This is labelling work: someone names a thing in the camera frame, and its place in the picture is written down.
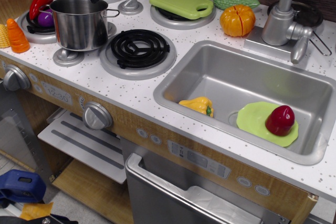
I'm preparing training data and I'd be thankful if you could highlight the stainless steel pot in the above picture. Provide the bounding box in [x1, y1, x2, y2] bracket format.
[46, 0, 120, 51]

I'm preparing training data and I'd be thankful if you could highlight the red toy chili pepper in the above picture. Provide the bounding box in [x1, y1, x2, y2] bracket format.
[29, 0, 53, 20]

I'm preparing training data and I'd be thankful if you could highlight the purple toy eggplant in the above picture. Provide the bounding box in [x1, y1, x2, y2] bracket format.
[37, 9, 54, 27]

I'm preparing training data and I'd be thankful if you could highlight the silver stovetop knob middle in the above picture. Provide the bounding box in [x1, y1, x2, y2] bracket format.
[118, 0, 143, 16]

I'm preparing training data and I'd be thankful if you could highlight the silver stovetop knob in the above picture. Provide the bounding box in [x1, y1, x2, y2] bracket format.
[118, 0, 143, 16]
[53, 49, 84, 67]

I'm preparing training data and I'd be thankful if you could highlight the front left burner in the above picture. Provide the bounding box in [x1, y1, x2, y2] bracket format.
[16, 11, 57, 44]

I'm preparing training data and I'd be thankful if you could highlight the silver stovetop knob front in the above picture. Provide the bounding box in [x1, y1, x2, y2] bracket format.
[53, 49, 84, 67]

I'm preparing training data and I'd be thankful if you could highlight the orange toy carrot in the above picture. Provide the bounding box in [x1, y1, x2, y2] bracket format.
[6, 18, 30, 53]

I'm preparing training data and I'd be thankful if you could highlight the back right burner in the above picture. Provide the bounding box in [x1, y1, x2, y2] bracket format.
[150, 2, 216, 30]

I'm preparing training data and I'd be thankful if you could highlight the front right black burner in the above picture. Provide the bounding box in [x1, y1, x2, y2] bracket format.
[99, 29, 177, 80]

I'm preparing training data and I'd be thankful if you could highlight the yellow toy corn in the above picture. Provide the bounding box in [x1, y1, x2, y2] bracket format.
[0, 24, 10, 48]

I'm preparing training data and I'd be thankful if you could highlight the green plastic cutting board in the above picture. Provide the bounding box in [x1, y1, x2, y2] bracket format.
[149, 0, 214, 20]

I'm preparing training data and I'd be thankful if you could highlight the silver oven knob left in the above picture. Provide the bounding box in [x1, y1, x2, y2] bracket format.
[3, 65, 31, 91]

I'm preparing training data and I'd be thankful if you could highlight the silver oven knob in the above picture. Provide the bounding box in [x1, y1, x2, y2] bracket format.
[3, 65, 31, 91]
[82, 101, 113, 130]

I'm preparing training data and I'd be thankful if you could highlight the silver oven knob right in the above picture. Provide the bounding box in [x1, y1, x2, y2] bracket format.
[82, 101, 113, 130]

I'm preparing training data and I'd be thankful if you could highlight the orange toy pumpkin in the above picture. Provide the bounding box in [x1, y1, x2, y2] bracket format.
[219, 5, 256, 37]

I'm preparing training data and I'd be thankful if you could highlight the white oven rack shelf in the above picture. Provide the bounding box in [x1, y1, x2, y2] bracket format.
[38, 109, 126, 184]

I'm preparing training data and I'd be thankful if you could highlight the open oven door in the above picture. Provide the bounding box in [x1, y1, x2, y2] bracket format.
[1, 84, 54, 184]

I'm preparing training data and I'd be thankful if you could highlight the yellow toy bell pepper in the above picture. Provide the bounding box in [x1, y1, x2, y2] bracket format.
[179, 97, 214, 118]

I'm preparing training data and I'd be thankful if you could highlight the silver toy faucet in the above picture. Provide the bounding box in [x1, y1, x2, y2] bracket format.
[244, 0, 313, 64]

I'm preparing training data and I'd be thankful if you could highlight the silver sink basin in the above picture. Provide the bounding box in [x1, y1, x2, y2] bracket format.
[154, 41, 335, 165]

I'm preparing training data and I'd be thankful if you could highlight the blue clamp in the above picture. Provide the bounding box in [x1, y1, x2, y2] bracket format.
[1, 169, 47, 208]

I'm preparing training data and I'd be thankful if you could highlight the green plastic plate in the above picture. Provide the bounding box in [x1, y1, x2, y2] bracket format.
[236, 102, 299, 147]

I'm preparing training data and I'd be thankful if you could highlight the silver dishwasher door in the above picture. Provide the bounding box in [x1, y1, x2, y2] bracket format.
[121, 140, 290, 223]

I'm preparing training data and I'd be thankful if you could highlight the yellow cloth scrap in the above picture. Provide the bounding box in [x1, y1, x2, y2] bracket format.
[19, 202, 54, 221]

